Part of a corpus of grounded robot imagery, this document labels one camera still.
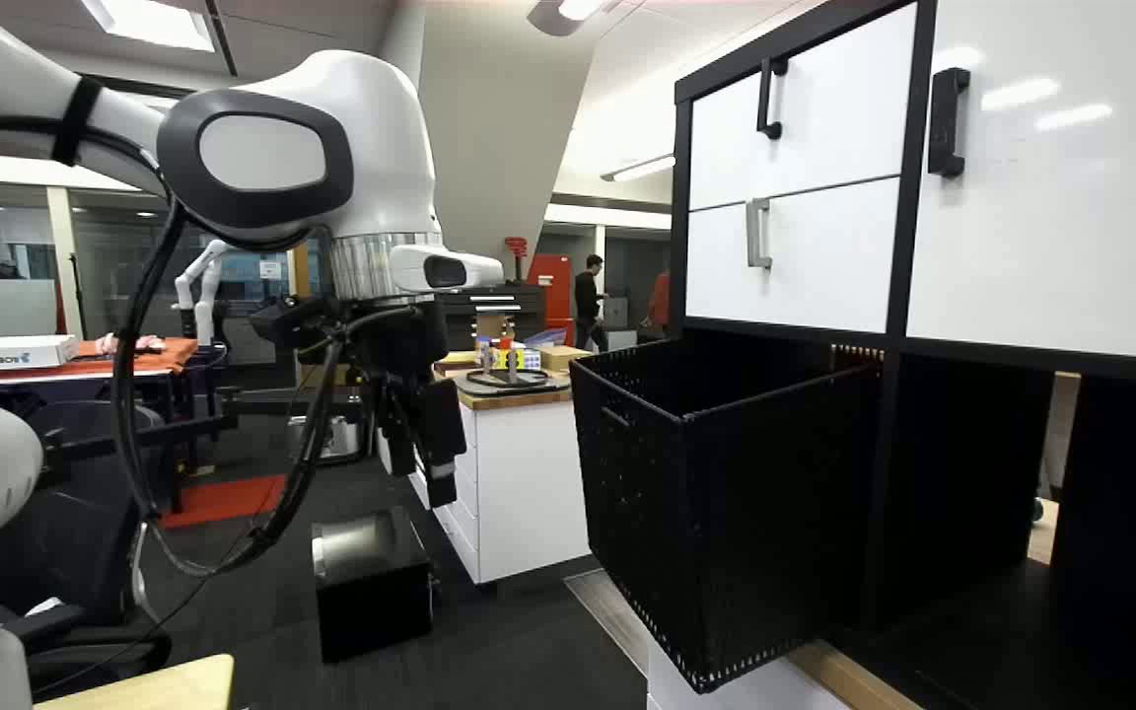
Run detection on black box device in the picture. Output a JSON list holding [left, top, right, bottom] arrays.
[[433, 280, 553, 355]]

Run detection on rectangular ceiling light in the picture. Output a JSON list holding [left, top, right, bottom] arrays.
[[76, 0, 221, 60]]

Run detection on black drawer handle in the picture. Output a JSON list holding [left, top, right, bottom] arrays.
[[754, 56, 792, 148]]

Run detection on yellow bottle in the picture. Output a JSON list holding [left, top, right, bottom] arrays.
[[487, 337, 530, 378]]

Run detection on white cabinet door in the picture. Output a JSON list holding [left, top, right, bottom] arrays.
[[909, 0, 1136, 367]]

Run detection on black cabinet frame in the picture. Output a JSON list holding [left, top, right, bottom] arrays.
[[669, 0, 1136, 710]]

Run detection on black round plate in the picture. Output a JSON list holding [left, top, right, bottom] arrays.
[[458, 362, 557, 398]]

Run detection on white flat box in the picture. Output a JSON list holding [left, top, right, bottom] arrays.
[[0, 330, 78, 378]]

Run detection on red panel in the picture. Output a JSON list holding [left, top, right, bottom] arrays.
[[525, 250, 579, 337]]

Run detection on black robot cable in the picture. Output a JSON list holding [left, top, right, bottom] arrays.
[[106, 194, 350, 586]]

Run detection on light wooden table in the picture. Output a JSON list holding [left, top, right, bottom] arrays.
[[31, 651, 241, 710]]

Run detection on person in dark clothes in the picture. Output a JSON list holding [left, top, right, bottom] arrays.
[[573, 252, 611, 355]]

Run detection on black fabric bin drawer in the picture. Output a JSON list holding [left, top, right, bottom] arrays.
[[570, 330, 889, 697]]

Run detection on round ceiling light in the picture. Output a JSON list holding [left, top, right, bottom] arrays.
[[525, 0, 626, 39]]

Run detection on white drawer with black handle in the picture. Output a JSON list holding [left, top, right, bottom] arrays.
[[686, 6, 925, 212]]

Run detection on white drawer with silver handle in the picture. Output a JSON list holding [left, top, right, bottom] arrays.
[[682, 174, 905, 338]]

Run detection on black office chair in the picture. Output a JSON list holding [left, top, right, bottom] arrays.
[[0, 493, 181, 703]]

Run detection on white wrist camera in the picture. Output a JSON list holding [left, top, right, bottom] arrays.
[[387, 240, 511, 298]]

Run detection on black door handle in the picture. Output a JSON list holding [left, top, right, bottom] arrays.
[[925, 64, 975, 182]]

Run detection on white island cabinet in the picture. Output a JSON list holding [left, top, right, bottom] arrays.
[[407, 342, 598, 592]]

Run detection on red floor mat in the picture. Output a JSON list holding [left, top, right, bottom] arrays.
[[154, 470, 295, 536]]

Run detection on black box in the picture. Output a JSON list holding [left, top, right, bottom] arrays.
[[310, 505, 440, 666]]

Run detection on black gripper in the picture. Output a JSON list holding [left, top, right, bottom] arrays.
[[350, 304, 470, 509]]

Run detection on table with orange cloth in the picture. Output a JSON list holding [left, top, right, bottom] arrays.
[[0, 330, 228, 518]]

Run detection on black strap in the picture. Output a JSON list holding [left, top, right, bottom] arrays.
[[48, 71, 110, 170]]

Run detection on silver bar handle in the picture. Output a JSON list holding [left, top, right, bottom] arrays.
[[743, 194, 778, 277]]

